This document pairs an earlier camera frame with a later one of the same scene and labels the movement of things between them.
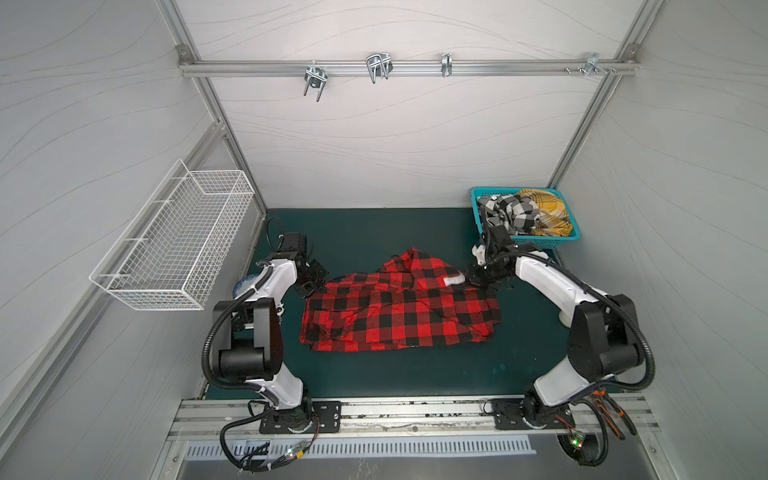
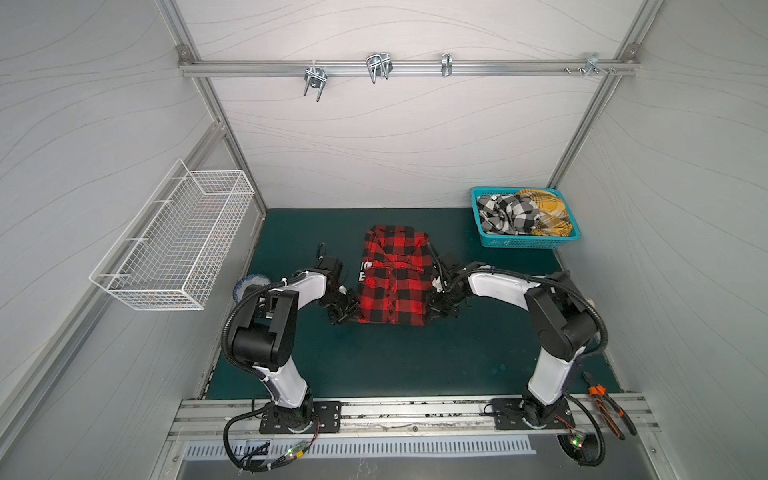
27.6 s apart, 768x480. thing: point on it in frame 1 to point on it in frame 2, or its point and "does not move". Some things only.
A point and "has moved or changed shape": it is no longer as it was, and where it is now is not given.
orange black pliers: x=605 y=402 does not move
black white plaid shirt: x=516 y=213 does not move
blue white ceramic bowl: x=244 y=284 does not move
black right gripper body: x=485 y=274 to x=442 y=297
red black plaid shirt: x=414 y=299 has moved or changed shape
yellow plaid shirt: x=553 y=218 does not move
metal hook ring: x=446 y=64 does not move
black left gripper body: x=313 y=276 to x=340 y=306
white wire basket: x=171 y=255 does not move
